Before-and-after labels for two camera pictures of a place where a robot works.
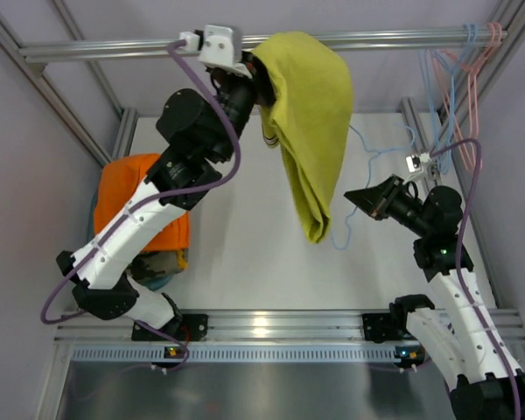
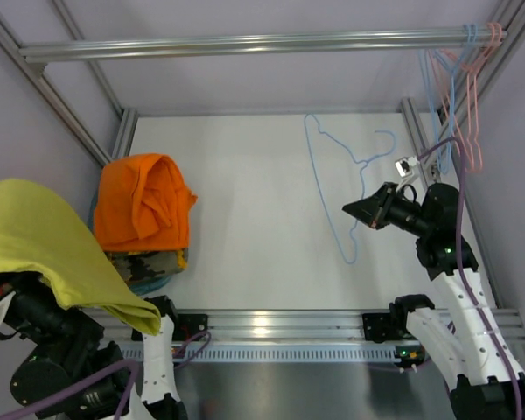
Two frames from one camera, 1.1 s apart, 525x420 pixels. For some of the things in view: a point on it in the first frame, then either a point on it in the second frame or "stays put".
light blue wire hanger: (368, 178) -> (363, 163)
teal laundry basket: (157, 284) stays put
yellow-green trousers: (309, 121) -> (27, 229)
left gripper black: (254, 80) -> (22, 307)
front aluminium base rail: (328, 326) stays put
